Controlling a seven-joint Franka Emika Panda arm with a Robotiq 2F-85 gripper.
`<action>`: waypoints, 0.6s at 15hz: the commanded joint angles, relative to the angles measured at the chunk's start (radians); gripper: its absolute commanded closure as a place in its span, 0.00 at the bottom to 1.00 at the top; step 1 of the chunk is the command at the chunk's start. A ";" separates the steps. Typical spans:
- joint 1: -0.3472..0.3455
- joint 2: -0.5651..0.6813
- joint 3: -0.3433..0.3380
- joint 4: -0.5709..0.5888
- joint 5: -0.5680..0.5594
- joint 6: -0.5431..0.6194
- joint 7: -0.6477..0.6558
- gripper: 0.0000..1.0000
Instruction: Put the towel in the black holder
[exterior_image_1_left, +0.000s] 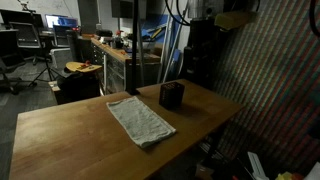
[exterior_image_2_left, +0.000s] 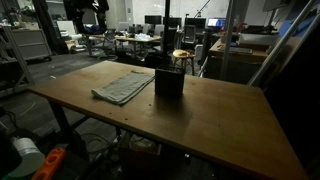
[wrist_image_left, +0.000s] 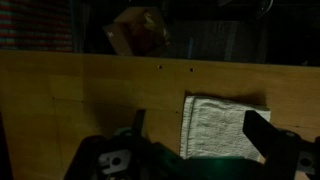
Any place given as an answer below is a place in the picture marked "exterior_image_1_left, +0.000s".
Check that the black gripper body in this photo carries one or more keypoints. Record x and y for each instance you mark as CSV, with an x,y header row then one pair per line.
x,y
202,31

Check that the black mesh holder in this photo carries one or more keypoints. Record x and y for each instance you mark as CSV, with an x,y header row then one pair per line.
x,y
171,95

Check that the white woven towel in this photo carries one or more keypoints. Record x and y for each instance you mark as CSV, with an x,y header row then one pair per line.
x,y
140,121

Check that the blue foam board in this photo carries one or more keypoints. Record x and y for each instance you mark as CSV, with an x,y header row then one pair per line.
x,y
151,28

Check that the black vertical pole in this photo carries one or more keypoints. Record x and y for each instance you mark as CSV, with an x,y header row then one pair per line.
x,y
134,50

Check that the red capped dark bottle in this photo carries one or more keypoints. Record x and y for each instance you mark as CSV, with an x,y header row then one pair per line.
x,y
119,41

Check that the striped screen panel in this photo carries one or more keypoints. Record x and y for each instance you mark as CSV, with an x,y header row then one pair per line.
x,y
273,83

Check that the wooden workbench with drawers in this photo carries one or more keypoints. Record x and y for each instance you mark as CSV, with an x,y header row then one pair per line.
x,y
115,66

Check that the small red parts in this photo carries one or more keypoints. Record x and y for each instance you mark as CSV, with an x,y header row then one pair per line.
x,y
85,64

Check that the round wooden stool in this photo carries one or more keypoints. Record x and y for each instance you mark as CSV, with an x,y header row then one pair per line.
x,y
83,68

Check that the black computer tower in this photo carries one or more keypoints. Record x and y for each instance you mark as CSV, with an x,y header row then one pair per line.
x,y
74,45

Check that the lit computer monitor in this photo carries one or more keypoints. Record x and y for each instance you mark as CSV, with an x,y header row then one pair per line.
x,y
61,21

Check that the white plastic object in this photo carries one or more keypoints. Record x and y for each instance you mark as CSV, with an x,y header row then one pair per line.
x,y
256,165

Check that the black tripod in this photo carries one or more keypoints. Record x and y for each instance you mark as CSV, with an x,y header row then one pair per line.
x,y
46,68

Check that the yellow green object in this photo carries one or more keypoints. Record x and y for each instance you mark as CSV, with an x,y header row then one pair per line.
x,y
283,176

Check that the mesh back office chair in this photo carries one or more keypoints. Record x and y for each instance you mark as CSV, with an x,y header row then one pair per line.
x,y
26,35

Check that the black computer monitor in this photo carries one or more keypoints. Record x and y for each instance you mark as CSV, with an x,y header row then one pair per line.
x,y
20,16

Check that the black office chair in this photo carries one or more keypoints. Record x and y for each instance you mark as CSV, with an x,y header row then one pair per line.
x,y
8,63

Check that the tan wrist mount plate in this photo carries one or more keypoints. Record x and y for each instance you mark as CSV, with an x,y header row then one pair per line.
x,y
233,20

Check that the leaning aluminium post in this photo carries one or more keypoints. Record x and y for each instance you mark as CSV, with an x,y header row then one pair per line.
x,y
166,60

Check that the upright aluminium post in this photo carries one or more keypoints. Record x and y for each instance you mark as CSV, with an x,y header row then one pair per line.
x,y
141,60

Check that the wall mounted black screen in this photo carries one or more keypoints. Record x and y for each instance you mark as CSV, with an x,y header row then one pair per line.
x,y
120,8

